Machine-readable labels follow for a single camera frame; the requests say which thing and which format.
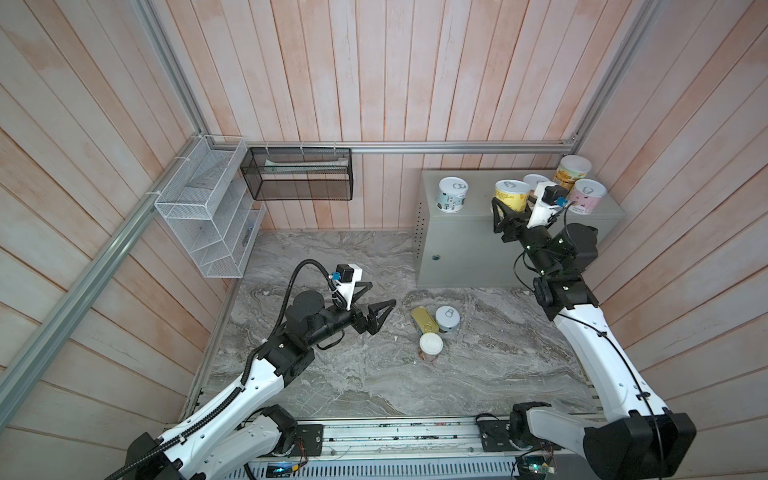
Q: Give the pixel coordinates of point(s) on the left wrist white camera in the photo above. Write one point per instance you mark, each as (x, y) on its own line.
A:
(344, 280)

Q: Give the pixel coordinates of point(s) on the left aluminium frame rail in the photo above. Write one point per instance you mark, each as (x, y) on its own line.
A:
(38, 353)

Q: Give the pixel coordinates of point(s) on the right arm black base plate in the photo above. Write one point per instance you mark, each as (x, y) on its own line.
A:
(495, 437)

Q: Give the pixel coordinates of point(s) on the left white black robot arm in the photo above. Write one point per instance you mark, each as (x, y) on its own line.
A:
(240, 423)

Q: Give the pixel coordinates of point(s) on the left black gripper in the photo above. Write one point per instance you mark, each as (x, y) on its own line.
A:
(371, 323)

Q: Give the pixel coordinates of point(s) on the small brown white-lid can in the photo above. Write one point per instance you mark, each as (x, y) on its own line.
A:
(430, 346)

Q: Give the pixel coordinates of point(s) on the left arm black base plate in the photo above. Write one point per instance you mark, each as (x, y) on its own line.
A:
(304, 439)

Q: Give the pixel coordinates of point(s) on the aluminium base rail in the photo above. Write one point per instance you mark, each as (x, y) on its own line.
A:
(396, 441)

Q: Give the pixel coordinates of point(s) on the white wire mesh shelf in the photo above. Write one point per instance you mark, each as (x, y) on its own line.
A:
(208, 206)

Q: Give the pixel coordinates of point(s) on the grey metal cabinet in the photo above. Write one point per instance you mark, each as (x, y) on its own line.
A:
(472, 254)

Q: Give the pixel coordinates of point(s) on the blue label can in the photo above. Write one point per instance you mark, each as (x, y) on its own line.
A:
(448, 318)

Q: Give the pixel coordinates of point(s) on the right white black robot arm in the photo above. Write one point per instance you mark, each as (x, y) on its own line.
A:
(571, 306)

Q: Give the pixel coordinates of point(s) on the pink label can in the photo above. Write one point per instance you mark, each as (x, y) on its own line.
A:
(586, 195)

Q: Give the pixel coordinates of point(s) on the black mesh wall basket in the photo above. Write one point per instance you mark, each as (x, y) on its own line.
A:
(299, 173)

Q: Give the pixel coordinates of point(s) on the horizontal aluminium wall rail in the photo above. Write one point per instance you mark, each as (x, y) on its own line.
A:
(404, 147)

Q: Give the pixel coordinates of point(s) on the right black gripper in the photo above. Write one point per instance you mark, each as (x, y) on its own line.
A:
(510, 221)

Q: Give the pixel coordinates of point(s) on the orange yellow label can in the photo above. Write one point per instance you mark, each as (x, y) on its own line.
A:
(571, 168)

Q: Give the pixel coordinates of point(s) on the brown label can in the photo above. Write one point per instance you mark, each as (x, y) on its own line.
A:
(533, 180)

